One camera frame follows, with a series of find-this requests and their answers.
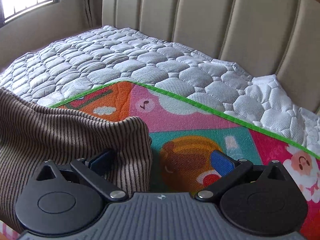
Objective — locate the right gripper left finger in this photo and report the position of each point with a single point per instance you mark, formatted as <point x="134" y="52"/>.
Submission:
<point x="63" y="199"/>

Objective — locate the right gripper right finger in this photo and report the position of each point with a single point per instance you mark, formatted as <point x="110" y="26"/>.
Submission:
<point x="258" y="199"/>

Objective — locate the beige ribbed knit garment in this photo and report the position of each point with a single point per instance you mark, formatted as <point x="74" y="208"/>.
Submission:
<point x="32" y="134"/>

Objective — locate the colourful cartoon play mat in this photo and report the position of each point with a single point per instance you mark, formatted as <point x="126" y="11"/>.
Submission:
<point x="184" y="134"/>

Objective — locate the white quilted mattress pad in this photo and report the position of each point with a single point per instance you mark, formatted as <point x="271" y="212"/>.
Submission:
<point x="73" y="65"/>

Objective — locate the beige padded headboard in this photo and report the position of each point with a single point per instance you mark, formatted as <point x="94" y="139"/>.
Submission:
<point x="264" y="36"/>

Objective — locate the grey sheer curtain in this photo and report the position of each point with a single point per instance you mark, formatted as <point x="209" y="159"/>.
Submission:
<point x="93" y="12"/>

